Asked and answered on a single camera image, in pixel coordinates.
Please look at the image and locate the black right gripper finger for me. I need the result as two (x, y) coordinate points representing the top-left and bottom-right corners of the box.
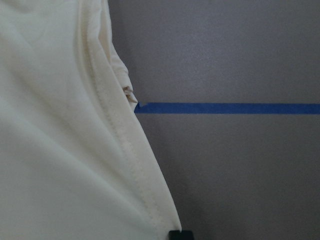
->
(168, 230), (193, 240)

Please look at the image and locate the beige long-sleeve graphic shirt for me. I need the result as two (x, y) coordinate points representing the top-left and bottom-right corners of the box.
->
(0, 0), (182, 240)

